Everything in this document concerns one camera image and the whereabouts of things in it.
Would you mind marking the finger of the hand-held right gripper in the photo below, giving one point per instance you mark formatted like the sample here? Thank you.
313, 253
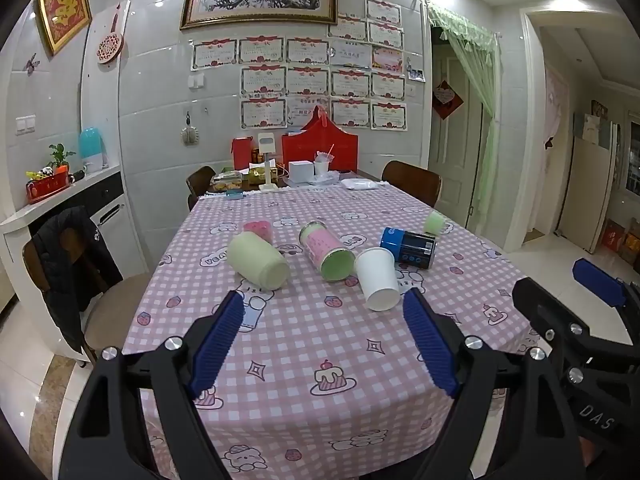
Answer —
597, 280
547, 312

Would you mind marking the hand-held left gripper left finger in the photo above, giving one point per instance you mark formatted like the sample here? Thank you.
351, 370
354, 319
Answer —
220, 345

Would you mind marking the wall of award certificates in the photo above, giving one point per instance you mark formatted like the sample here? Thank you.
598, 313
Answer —
320, 80

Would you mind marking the blue and white humidifier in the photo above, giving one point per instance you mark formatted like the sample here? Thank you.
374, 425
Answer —
92, 147

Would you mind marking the pink plastic cup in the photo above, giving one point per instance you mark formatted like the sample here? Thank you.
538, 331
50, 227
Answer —
260, 230

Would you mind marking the blue and black cup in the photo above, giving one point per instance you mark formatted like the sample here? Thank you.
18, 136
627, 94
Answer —
407, 246

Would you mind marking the white door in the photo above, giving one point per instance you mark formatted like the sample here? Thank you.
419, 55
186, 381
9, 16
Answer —
452, 145

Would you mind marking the small red box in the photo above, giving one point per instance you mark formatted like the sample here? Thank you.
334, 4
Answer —
241, 154

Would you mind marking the gold framed red picture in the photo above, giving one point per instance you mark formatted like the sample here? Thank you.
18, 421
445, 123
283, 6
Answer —
64, 10

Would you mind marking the white double wall switch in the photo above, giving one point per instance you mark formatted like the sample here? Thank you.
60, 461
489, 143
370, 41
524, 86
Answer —
25, 123

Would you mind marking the large red gift bag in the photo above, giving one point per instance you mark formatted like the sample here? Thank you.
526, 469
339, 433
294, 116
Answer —
320, 145

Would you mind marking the white plastic bag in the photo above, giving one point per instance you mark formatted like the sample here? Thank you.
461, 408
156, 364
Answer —
361, 183

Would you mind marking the small potted plant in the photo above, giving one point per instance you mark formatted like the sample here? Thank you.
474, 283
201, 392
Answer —
58, 157

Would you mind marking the small green cup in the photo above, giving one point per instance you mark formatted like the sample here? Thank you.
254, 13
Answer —
434, 222

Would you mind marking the pink checked tablecloth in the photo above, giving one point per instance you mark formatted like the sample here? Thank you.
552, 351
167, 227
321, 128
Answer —
320, 340

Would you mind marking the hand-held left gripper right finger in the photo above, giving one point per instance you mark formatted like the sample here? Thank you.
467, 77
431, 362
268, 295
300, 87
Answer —
430, 347

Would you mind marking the wooden chair with cushion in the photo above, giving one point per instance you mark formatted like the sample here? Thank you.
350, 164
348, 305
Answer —
112, 305

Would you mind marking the plastic cup with straw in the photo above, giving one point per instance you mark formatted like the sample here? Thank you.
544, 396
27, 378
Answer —
321, 162

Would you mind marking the white counter cabinet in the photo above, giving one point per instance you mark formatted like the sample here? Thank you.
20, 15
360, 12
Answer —
75, 210

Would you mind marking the brown wooden chair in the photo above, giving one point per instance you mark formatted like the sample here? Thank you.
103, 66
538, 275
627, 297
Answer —
200, 182
412, 180

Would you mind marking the red diamond door decoration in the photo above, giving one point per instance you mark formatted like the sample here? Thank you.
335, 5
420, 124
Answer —
446, 99

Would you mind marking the black jacket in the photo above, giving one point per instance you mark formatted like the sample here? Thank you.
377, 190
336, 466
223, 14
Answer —
75, 260

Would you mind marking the white square box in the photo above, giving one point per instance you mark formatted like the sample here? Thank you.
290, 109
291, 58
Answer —
301, 171

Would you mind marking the clear food container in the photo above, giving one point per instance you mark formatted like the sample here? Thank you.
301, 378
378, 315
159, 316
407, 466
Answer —
227, 180

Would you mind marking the white paper cup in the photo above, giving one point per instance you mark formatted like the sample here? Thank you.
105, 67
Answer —
378, 275

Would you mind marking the red tray box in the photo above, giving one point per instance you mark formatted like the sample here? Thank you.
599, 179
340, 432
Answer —
46, 187

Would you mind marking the white desk lamp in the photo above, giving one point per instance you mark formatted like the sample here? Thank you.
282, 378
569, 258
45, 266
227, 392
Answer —
268, 160

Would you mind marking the green lace curtain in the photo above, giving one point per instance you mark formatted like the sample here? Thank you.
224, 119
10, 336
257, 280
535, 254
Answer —
475, 85

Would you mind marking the white folded board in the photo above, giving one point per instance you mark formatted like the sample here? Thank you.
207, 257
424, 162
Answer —
586, 190

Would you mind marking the butterfly wall decoration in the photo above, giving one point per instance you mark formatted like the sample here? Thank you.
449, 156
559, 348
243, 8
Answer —
32, 64

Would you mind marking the round red hanging ornament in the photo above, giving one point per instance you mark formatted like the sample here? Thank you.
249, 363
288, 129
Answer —
110, 47

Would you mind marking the green cup with pink label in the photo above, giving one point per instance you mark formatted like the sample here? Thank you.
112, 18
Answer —
325, 247

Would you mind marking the red carton on floor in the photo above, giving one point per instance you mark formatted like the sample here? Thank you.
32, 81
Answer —
612, 235

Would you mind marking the light green plastic cup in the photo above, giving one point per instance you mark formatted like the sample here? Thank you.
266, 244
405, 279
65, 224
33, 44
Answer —
257, 257

